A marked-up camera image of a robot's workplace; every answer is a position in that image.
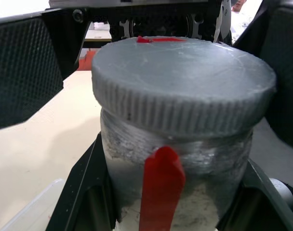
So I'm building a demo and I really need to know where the red tape strip on jar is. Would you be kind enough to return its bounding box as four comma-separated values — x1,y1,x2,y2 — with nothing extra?
138,146,186,231

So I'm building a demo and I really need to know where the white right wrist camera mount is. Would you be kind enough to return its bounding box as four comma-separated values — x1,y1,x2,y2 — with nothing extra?
213,0,233,45

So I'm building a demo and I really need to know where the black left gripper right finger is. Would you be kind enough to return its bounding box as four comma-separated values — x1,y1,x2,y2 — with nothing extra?
216,159,293,231

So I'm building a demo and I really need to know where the red tape strip on lid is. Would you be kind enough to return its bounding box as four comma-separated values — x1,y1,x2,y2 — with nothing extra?
136,35,187,45

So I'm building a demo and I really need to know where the grey ribbed jar lid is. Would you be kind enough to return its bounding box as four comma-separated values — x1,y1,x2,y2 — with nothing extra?
90,36,278,142

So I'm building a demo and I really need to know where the red object in background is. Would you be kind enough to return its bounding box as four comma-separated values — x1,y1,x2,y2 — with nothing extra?
78,49,97,71

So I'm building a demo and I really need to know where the transparent jar with white powder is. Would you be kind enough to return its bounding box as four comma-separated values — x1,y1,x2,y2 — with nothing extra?
99,107,255,231

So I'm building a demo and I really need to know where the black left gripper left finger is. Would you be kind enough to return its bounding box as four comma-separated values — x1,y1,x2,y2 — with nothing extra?
60,139,119,231

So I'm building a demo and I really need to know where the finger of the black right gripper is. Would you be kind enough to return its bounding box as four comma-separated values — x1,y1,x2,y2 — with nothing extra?
232,0,293,153
0,8,91,132

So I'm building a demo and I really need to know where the white plastic box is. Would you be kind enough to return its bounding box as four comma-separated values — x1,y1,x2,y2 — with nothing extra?
0,178,65,231

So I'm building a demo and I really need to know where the person in white shirt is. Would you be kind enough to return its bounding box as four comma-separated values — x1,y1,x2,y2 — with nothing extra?
231,0,245,13

